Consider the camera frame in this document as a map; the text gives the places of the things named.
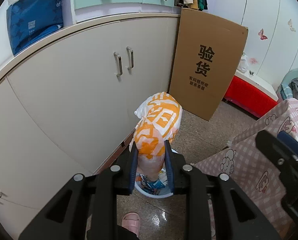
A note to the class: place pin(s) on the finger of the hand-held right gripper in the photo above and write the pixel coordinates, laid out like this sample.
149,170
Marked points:
294,145
271,147

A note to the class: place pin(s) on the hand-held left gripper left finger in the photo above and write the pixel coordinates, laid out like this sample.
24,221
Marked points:
132,170

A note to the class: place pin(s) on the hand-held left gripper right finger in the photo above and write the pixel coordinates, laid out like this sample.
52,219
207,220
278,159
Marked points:
167,165

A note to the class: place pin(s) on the light blue waste bin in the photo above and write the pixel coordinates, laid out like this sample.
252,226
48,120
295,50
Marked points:
149,195

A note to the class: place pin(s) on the orange and white plastic bag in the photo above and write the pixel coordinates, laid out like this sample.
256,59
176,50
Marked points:
154,125

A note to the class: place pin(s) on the pink slipper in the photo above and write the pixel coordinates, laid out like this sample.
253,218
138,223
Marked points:
130,221

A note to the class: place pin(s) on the blue plaid pillow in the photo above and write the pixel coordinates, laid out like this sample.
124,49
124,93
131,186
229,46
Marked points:
285,92

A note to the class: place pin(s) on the red bench with white top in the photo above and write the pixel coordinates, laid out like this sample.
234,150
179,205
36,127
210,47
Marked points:
248,97

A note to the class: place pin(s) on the person's dark trouser leg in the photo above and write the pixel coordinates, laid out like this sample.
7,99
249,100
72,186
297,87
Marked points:
126,233

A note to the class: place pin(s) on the pink flower sticker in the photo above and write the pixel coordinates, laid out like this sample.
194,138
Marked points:
253,60

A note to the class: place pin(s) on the cream cabinet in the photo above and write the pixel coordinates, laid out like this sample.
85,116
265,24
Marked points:
64,105

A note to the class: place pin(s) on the pink butterfly sticker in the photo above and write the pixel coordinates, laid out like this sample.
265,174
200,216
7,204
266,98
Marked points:
262,34

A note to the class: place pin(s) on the beige butterfly sticker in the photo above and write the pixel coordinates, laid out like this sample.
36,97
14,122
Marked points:
291,25

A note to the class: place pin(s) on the tall cardboard box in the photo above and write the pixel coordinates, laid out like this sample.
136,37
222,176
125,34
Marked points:
188,30

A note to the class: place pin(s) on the white wardrobe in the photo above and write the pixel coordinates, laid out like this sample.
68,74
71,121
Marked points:
268,5

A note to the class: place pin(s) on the yellow hanging garment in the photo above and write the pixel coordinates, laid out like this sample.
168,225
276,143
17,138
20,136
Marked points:
193,5

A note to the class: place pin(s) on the blue patterned bag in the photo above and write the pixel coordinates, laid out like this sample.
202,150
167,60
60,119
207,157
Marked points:
31,20

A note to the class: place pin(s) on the teal bunk bed frame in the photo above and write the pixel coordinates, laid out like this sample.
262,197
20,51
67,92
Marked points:
296,73

